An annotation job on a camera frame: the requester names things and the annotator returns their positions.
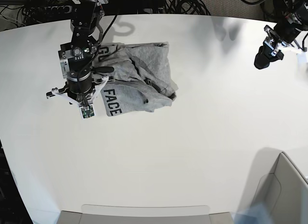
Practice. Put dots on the grey chair front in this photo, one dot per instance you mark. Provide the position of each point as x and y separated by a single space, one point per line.
98 214

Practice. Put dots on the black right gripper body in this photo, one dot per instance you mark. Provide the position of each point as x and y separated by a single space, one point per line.
80 86

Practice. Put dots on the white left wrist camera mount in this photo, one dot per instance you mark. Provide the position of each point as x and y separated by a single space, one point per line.
302 54

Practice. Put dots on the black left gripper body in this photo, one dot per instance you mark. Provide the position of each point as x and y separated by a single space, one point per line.
283 33

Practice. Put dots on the grey T-shirt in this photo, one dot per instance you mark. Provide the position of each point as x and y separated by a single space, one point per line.
141 79

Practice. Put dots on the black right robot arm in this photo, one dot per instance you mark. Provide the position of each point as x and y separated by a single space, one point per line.
79 54

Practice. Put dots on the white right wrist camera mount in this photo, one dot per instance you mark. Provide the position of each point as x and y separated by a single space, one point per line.
86 109

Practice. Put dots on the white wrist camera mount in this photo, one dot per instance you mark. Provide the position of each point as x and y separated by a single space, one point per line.
302 54
86 109

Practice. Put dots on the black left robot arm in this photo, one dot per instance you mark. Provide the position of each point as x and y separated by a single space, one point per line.
296 10

